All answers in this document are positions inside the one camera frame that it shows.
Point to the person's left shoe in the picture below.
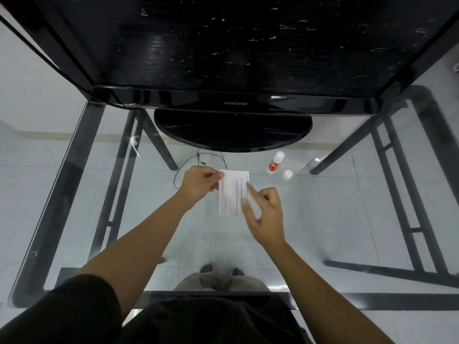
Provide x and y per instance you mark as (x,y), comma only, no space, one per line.
(208,270)

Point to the white red-labelled glue bottle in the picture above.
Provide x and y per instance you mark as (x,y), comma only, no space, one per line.
(276,162)

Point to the person's right shoe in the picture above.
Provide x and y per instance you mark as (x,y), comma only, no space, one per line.
(238,272)

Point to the beige trousers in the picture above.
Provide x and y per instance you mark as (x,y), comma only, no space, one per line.
(200,283)

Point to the person's shoe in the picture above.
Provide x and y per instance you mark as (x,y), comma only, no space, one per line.
(208,270)
(238,272)

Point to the person's left forearm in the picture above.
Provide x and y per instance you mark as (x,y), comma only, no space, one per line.
(143,243)

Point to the white printed paper sheet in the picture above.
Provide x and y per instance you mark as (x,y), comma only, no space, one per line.
(233,193)

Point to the person's left thumb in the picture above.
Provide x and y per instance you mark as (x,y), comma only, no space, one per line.
(214,174)

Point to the black metal table frame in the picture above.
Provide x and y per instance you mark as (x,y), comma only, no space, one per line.
(61,197)

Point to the black shirt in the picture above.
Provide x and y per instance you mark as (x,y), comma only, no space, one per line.
(71,311)

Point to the person's right hand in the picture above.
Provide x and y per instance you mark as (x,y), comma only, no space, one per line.
(269,222)

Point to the person's right forearm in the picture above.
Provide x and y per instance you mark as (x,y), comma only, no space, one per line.
(322,293)

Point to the person's left hand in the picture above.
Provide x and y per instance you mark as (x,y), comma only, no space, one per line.
(195,184)

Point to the white round bottle cap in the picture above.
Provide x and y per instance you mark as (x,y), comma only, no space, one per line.
(287,175)

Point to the black oval television stand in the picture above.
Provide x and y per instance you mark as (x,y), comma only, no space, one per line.
(233,130)

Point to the person's right thumb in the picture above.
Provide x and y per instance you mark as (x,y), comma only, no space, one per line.
(248,211)

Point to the black flat screen television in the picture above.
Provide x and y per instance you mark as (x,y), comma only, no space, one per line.
(229,42)

